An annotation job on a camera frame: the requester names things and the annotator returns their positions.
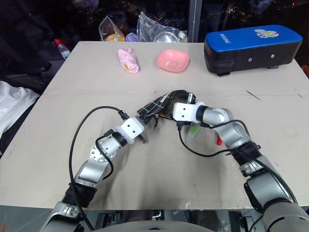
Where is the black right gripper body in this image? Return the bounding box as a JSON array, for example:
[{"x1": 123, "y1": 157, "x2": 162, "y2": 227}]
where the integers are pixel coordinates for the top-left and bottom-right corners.
[{"x1": 182, "y1": 91, "x2": 196, "y2": 104}]

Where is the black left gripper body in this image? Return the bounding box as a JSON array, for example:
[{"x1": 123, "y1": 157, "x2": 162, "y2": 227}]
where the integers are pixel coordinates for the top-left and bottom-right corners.
[{"x1": 136, "y1": 115, "x2": 153, "y2": 127}]

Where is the black grid pouch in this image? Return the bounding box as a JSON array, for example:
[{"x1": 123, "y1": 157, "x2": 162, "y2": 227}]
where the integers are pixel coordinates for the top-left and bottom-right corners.
[{"x1": 136, "y1": 90, "x2": 191, "y2": 120}]

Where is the green highlighter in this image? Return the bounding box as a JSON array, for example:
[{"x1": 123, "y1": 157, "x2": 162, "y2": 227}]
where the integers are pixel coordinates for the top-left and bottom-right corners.
[{"x1": 188, "y1": 124, "x2": 202, "y2": 138}]

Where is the pink plastic bowl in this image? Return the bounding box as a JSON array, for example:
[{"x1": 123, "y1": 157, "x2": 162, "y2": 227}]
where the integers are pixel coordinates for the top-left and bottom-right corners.
[{"x1": 155, "y1": 49, "x2": 191, "y2": 73}]

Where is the shiny metal bowl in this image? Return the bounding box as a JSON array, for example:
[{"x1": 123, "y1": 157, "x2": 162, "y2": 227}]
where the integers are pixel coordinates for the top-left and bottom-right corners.
[{"x1": 153, "y1": 31, "x2": 179, "y2": 44}]

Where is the pink soft toy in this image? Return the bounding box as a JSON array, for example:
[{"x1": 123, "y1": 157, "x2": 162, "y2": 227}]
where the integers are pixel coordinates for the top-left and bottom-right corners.
[{"x1": 117, "y1": 47, "x2": 140, "y2": 75}]

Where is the clear crumpled plastic bag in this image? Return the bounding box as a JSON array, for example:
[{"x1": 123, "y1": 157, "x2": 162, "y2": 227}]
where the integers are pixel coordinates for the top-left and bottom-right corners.
[{"x1": 137, "y1": 11, "x2": 189, "y2": 44}]

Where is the blue and black case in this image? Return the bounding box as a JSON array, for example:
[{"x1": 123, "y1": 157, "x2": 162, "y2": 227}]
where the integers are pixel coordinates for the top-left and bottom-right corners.
[{"x1": 203, "y1": 24, "x2": 304, "y2": 78}]

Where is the plastic bag with yellow item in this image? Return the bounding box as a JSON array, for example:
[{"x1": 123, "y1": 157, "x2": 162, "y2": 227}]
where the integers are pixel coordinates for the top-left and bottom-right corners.
[{"x1": 98, "y1": 14, "x2": 127, "y2": 42}]

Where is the clear water bottle red cap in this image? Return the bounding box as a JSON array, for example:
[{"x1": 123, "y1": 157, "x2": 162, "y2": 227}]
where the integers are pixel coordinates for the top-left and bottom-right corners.
[{"x1": 53, "y1": 39, "x2": 71, "y2": 60}]

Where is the white cloth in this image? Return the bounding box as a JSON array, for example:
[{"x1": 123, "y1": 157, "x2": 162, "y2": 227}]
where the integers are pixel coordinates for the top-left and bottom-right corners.
[{"x1": 0, "y1": 80, "x2": 41, "y2": 150}]

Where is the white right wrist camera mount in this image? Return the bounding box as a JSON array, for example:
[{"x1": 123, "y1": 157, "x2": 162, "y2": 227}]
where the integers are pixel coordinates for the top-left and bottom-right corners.
[{"x1": 172, "y1": 101, "x2": 202, "y2": 123}]

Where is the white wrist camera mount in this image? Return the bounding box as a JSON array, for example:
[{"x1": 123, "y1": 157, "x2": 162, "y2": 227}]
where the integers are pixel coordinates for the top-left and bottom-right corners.
[
  {"x1": 115, "y1": 116, "x2": 146, "y2": 146},
  {"x1": 172, "y1": 101, "x2": 202, "y2": 123}
]

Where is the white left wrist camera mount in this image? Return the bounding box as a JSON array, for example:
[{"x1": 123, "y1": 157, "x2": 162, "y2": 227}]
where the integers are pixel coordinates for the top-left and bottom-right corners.
[{"x1": 115, "y1": 116, "x2": 146, "y2": 146}]

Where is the short black left arm cable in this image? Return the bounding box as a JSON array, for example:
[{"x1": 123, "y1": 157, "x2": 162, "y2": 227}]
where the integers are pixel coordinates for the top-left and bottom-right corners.
[{"x1": 96, "y1": 130, "x2": 114, "y2": 180}]

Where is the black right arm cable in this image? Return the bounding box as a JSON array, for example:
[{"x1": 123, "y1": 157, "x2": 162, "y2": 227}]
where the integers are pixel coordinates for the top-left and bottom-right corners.
[{"x1": 177, "y1": 120, "x2": 300, "y2": 206}]

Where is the grey vertical post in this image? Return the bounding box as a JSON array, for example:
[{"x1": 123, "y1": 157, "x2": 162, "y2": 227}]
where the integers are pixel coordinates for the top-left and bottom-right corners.
[{"x1": 189, "y1": 0, "x2": 200, "y2": 44}]

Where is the long black left arm cable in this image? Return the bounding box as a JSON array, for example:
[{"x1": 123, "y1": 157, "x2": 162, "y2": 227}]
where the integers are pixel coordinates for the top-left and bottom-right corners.
[{"x1": 69, "y1": 105, "x2": 128, "y2": 232}]

